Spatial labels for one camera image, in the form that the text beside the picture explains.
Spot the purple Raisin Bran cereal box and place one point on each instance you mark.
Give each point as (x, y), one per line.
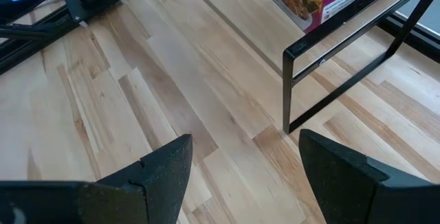
(330, 4)

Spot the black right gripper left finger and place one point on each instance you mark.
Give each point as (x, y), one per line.
(103, 203)

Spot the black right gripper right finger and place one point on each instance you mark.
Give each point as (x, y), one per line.
(361, 193)

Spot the wooden table with metal leg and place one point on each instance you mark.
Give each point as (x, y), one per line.
(240, 18)

